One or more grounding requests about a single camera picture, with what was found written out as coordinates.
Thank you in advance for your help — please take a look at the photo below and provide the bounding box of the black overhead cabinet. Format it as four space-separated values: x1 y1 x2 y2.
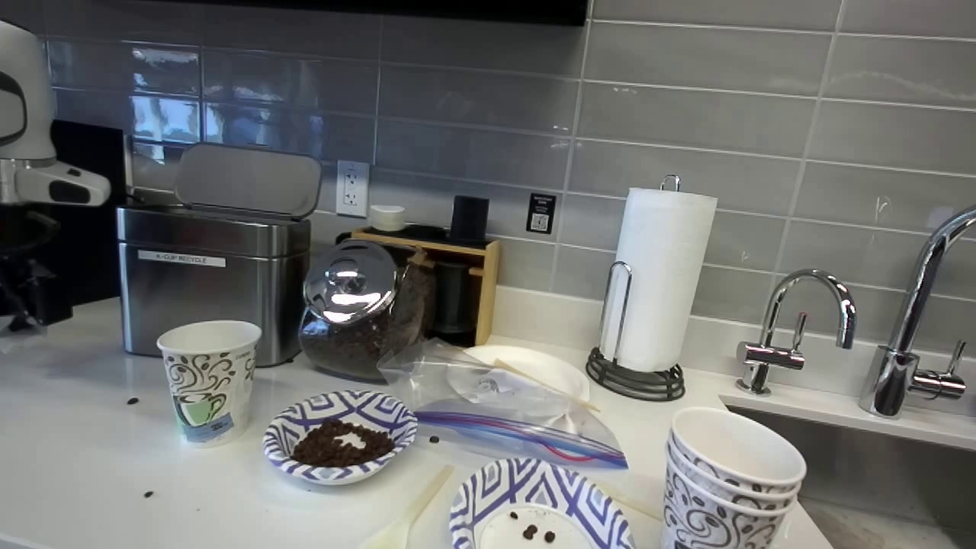
181 0 592 26

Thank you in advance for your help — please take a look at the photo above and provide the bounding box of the stainless steel sink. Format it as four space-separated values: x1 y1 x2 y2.
721 331 976 549

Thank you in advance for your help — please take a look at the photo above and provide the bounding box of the blue patterned paper bowl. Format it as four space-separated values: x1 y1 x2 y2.
261 386 422 488

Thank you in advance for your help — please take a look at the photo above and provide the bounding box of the tall chrome faucet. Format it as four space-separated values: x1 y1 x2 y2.
860 201 976 418

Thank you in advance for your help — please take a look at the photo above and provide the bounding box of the blue patterned paper plate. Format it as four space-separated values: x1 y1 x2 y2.
445 455 638 549

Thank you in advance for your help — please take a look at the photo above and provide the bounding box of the coffee grounds pile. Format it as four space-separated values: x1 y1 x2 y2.
290 418 396 470

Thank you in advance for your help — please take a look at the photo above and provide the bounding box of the clear plastic zip bag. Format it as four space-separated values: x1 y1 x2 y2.
390 344 633 470

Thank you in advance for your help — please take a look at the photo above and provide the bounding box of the stainless steel lidded bin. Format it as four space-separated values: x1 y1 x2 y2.
114 142 328 372

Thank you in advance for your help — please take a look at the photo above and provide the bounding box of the white paper towel roll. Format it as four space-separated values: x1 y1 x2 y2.
597 182 721 375

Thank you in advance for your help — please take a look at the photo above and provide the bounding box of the small white box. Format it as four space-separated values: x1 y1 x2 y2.
365 201 410 236

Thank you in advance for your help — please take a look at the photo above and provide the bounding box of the black canister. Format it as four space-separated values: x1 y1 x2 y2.
448 193 491 250

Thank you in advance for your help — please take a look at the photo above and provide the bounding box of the white wall outlet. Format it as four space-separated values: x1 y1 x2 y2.
333 158 373 218

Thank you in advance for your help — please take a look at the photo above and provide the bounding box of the small chrome faucet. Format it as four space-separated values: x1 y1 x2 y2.
735 266 860 395

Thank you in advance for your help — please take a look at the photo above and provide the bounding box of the glass coffee bean jar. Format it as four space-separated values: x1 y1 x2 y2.
294 238 438 384

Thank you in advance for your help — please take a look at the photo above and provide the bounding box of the black wall plate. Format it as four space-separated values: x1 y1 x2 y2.
524 189 558 238

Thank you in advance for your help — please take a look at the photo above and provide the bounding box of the black wire towel holder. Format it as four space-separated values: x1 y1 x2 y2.
584 175 690 401

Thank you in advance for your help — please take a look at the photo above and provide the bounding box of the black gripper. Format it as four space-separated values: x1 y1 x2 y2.
0 208 68 336

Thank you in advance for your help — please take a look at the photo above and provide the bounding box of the wooden pod rack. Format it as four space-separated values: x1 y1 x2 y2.
348 225 503 346

